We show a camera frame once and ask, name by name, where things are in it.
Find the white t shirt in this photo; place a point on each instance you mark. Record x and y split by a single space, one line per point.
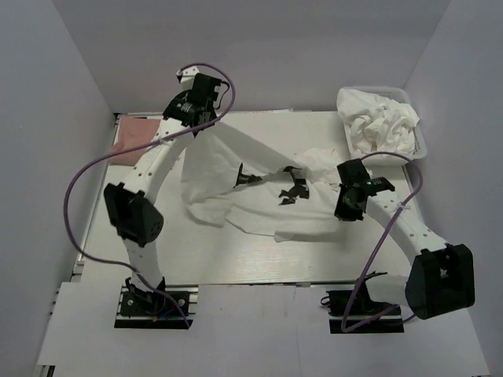
231 178

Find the white plastic basket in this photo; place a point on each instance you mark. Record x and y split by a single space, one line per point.
385 158

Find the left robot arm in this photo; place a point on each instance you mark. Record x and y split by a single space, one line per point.
131 203

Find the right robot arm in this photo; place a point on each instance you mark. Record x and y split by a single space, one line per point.
441 277

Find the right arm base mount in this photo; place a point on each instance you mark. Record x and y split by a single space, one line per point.
336 301

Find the folded pink t shirt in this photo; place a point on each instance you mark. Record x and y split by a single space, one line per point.
132 133

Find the crumpled white shirts in basket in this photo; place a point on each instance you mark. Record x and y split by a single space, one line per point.
377 123

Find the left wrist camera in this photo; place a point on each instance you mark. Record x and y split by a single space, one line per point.
187 75

